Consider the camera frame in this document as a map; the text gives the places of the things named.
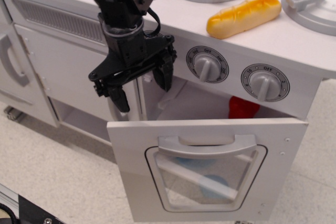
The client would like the red toy pepper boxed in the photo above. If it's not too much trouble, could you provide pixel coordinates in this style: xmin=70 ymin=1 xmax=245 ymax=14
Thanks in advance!
xmin=228 ymin=96 xmax=260 ymax=119

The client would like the grey control knob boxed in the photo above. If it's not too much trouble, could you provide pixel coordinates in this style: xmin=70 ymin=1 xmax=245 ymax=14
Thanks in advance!
xmin=241 ymin=63 xmax=290 ymax=102
xmin=186 ymin=46 xmax=229 ymax=83

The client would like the grey oven door handle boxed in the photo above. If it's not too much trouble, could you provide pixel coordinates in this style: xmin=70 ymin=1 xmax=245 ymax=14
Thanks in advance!
xmin=158 ymin=135 xmax=257 ymax=159

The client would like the aluminium frame rail left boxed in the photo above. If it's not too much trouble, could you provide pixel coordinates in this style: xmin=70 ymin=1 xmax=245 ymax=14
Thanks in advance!
xmin=4 ymin=106 xmax=26 ymax=123

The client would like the white cabinet door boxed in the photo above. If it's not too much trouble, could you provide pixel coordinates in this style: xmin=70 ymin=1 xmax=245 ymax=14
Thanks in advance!
xmin=15 ymin=25 xmax=140 ymax=134

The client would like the grey right stove burner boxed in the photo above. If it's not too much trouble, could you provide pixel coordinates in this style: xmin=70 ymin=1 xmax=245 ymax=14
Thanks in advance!
xmin=281 ymin=0 xmax=335 ymax=36

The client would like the grey right control knob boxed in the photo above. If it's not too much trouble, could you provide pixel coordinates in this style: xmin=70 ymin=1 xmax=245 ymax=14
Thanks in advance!
xmin=241 ymin=63 xmax=290 ymax=102

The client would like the white toy oven door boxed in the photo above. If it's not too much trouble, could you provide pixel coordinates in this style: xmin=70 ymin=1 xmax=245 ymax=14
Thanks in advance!
xmin=107 ymin=118 xmax=308 ymax=222

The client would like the grey far-left door handle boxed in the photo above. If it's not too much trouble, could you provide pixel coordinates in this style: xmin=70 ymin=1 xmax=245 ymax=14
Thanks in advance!
xmin=0 ymin=33 xmax=30 ymax=88

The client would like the grey cabinet door handle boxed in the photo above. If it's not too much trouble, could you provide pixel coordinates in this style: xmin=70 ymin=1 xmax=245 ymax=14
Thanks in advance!
xmin=107 ymin=98 xmax=129 ymax=121

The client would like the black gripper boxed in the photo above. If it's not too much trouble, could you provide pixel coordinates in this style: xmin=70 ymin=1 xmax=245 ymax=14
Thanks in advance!
xmin=89 ymin=26 xmax=176 ymax=113

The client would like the yellow toy bread loaf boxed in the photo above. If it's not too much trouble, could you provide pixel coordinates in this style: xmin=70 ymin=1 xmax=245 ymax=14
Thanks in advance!
xmin=206 ymin=0 xmax=282 ymax=39

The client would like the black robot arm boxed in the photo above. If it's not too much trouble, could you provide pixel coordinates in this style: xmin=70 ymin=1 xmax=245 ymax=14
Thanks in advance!
xmin=89 ymin=0 xmax=176 ymax=113

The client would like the white toy kitchen body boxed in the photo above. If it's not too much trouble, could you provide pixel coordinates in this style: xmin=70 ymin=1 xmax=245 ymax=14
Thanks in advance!
xmin=0 ymin=0 xmax=336 ymax=217

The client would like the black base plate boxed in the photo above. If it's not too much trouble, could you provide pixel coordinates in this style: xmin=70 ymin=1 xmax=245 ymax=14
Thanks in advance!
xmin=0 ymin=194 xmax=66 ymax=224

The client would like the white far-left door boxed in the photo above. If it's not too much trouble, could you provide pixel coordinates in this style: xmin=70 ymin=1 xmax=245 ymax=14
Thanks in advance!
xmin=1 ymin=24 xmax=59 ymax=127

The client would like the grey middle control knob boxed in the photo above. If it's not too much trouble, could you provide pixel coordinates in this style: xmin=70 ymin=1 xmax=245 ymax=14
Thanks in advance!
xmin=186 ymin=46 xmax=229 ymax=83

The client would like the aluminium frame rail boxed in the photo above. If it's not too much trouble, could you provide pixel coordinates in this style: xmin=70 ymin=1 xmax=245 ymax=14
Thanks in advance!
xmin=234 ymin=220 xmax=255 ymax=224
xmin=4 ymin=106 xmax=26 ymax=123

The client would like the grey vent grille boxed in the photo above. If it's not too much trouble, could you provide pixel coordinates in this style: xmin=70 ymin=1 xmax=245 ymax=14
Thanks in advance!
xmin=12 ymin=0 xmax=106 ymax=44

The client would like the aluminium frame rail bottom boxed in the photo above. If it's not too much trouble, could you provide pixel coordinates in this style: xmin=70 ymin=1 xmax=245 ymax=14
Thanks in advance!
xmin=234 ymin=220 xmax=255 ymax=224

